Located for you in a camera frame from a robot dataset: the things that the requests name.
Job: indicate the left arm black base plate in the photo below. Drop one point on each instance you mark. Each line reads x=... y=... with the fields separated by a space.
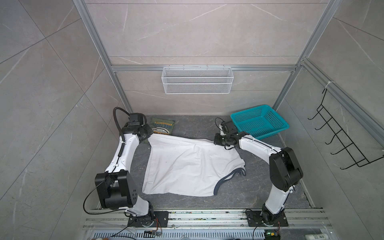
x=156 y=220

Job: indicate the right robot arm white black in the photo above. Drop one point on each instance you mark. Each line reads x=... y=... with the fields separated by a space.
x=284 y=168

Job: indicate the black wire hook rack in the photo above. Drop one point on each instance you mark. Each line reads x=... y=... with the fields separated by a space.
x=340 y=134

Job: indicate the green tank top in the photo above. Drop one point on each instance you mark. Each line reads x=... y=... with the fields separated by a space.
x=160 y=126

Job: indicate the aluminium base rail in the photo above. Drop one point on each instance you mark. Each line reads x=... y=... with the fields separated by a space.
x=216 y=224

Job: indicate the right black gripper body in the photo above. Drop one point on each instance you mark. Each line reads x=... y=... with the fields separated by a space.
x=222 y=140

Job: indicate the white wire mesh shelf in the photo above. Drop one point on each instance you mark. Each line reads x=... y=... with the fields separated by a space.
x=197 y=80

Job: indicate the teal plastic basket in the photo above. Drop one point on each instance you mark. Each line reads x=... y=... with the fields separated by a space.
x=260 y=122

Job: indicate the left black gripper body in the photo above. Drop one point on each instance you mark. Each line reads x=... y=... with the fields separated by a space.
x=146 y=130

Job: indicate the white navy tank top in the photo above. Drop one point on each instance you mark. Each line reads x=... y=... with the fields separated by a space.
x=189 y=167

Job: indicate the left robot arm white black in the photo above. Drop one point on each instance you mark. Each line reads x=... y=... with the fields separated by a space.
x=115 y=186

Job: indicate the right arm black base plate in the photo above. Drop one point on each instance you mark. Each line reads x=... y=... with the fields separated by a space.
x=264 y=218

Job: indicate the white bottle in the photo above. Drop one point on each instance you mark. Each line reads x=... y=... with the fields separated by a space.
x=317 y=237

